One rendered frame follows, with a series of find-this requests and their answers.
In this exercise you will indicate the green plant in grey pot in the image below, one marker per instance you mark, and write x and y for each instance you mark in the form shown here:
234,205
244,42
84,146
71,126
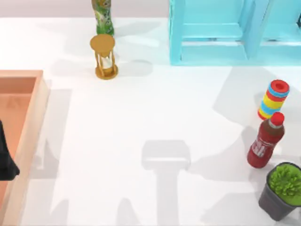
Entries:
281,190

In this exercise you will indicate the red bottle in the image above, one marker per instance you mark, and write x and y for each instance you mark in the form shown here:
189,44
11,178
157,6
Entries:
264,143

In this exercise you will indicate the golden wooden hourglass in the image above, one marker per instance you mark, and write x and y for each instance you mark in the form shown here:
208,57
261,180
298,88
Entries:
104,54

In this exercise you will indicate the salmon-coloured shallow box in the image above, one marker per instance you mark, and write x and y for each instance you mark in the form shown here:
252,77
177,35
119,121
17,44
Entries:
26,113

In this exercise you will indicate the light blue rack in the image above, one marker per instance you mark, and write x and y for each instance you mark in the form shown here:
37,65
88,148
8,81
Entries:
223,35

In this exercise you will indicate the green bottle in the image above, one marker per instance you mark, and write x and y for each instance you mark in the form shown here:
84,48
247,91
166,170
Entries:
103,21

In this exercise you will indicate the stack of coloured rings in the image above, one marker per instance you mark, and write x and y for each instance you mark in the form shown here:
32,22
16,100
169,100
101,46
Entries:
272,100

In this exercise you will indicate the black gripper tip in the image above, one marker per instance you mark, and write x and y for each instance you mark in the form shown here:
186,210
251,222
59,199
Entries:
6,162

